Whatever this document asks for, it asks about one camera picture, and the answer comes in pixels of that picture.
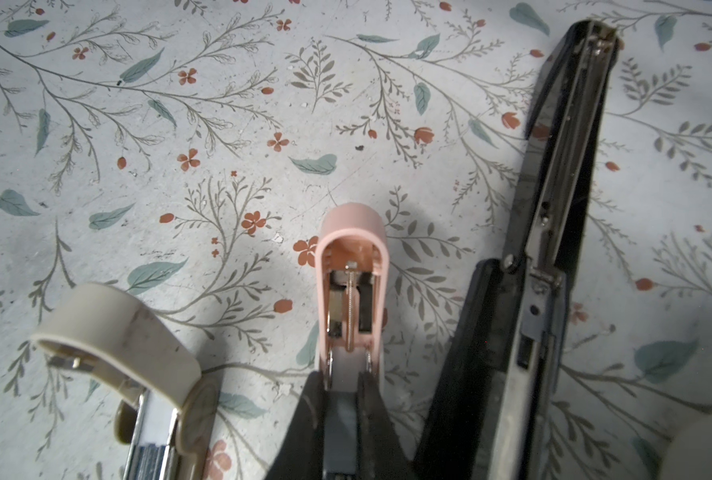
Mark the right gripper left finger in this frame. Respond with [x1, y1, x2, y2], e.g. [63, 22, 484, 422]
[265, 371, 326, 480]

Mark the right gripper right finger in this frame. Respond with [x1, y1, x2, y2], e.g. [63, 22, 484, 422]
[356, 372, 416, 480]

